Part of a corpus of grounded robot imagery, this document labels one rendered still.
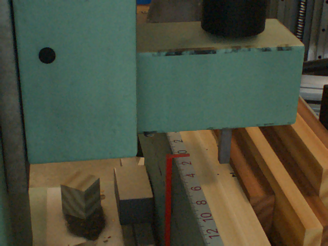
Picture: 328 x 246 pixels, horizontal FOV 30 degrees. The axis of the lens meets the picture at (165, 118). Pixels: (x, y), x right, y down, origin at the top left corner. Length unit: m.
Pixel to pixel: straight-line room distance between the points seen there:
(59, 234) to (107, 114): 0.30
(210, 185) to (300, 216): 0.08
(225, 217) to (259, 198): 0.05
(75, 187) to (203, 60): 0.30
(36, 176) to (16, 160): 1.91
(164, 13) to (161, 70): 0.78
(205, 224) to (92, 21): 0.17
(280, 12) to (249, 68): 0.85
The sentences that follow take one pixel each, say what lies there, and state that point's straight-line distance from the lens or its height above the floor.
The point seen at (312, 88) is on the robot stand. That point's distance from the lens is 1.30.
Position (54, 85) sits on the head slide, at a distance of 0.42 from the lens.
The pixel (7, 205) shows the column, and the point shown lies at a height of 0.98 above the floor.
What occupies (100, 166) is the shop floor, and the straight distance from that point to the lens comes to 2.38.
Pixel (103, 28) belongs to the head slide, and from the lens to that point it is 0.41.
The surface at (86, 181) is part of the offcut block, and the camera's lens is 0.73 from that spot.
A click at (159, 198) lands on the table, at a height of 0.86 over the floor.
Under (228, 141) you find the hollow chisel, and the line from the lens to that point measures 0.54.
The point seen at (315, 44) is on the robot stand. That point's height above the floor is 0.78.
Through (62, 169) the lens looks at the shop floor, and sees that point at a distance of 2.38.
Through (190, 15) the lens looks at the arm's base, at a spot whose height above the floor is 0.87.
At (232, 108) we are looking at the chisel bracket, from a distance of 0.49.
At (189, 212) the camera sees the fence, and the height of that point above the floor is 0.95.
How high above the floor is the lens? 1.23
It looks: 27 degrees down
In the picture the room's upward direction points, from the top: 1 degrees clockwise
